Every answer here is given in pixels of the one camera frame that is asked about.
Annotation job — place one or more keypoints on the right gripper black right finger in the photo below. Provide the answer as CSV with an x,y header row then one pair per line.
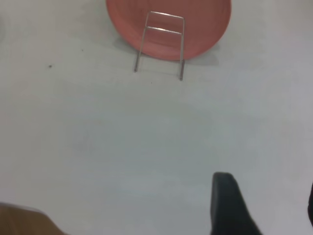
x,y
311,208

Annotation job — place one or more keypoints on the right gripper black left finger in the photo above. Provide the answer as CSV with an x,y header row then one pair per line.
x,y
230,208

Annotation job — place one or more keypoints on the pink round plate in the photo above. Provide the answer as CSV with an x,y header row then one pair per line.
x,y
168,41

